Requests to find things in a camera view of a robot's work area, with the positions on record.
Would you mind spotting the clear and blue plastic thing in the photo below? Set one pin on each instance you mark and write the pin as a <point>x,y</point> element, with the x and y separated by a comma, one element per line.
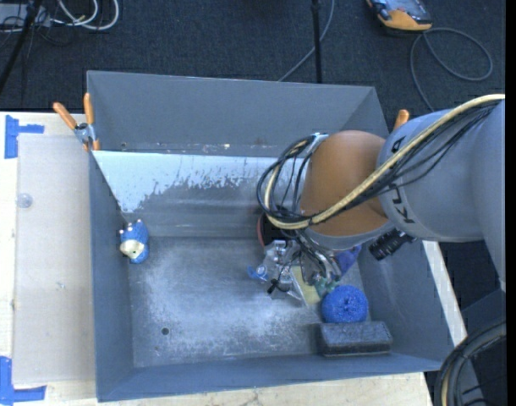
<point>256,273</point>

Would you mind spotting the pale yellow sponge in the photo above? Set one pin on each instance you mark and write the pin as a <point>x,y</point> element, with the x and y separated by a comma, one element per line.
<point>308,294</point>

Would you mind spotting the purple soft thing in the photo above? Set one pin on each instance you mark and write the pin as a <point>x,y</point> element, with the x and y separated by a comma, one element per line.
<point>349,258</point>

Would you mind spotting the blue round scrubber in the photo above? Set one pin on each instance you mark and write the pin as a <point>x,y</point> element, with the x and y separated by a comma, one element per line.
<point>344,305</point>

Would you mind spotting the grey metal bin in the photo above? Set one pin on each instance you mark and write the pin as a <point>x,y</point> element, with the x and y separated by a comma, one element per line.
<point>199,294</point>

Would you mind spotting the dark green flat block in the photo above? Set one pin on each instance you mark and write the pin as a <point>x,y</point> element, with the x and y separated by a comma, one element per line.
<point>354,338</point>

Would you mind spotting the blue toy animal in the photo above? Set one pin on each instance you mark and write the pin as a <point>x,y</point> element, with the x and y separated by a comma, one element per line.
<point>135,239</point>

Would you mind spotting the pale wood board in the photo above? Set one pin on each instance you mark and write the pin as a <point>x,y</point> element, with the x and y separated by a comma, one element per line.
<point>51,269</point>

